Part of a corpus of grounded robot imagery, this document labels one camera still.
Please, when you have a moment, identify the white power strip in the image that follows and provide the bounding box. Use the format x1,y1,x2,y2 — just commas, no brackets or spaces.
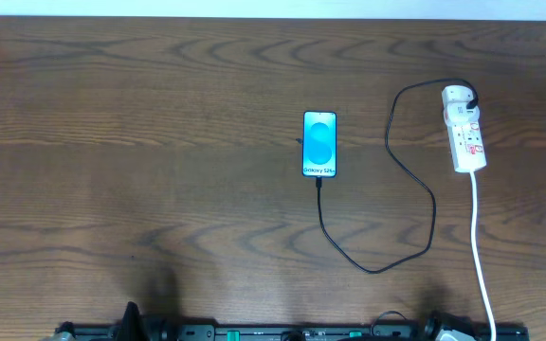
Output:
444,102,487,173

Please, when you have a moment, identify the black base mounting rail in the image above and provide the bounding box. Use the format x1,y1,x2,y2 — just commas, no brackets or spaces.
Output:
54,322,531,341

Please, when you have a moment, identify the white USB wall charger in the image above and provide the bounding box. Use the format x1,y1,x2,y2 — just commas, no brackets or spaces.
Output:
442,85,479,109

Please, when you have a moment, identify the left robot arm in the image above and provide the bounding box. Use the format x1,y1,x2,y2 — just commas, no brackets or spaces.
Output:
43,301,179,341

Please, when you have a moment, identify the black USB charging cable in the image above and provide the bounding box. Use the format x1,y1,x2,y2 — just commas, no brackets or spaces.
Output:
315,78,480,276

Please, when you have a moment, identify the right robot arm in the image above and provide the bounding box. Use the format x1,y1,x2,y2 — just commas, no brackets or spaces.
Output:
422,311,481,341

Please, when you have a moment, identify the blue Galaxy smartphone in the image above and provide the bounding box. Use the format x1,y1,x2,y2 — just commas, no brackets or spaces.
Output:
301,111,337,178

